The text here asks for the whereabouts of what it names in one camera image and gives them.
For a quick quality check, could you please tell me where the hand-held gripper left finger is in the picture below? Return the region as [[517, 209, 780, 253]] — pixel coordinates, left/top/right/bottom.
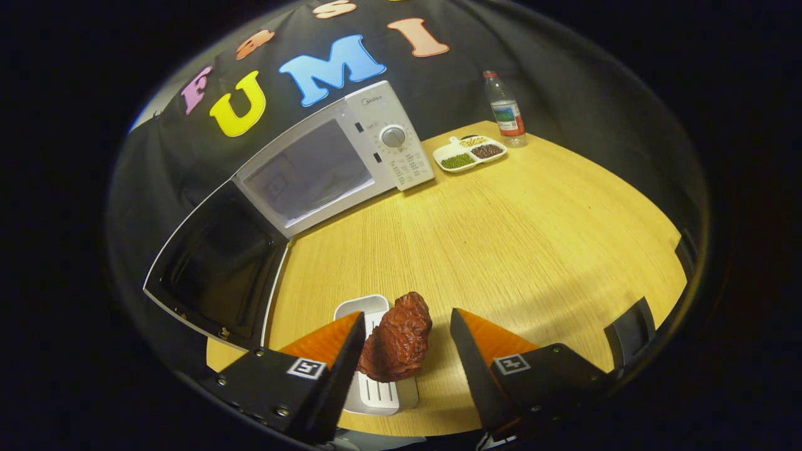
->
[[207, 310, 367, 444]]

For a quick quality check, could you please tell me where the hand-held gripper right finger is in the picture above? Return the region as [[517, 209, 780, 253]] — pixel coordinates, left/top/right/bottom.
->
[[450, 307, 618, 439]]

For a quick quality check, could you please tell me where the brown roasted meat piece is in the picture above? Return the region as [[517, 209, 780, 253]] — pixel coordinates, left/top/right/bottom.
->
[[357, 291, 433, 383]]

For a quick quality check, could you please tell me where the white toaster oven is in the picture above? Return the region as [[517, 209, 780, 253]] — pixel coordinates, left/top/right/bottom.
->
[[143, 80, 436, 351]]

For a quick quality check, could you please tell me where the small white ribbed tray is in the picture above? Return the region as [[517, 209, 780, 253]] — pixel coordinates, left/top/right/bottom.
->
[[333, 294, 419, 417]]

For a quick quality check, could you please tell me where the white divided bean dish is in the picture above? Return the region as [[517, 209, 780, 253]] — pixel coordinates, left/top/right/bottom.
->
[[433, 135, 508, 174]]

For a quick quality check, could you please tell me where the clear plastic water bottle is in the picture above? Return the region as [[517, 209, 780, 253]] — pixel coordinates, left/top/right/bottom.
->
[[482, 70, 528, 148]]

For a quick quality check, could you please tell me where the black table edge bracket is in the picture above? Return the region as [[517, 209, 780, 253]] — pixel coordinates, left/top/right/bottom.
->
[[603, 296, 657, 369], [674, 229, 698, 283]]

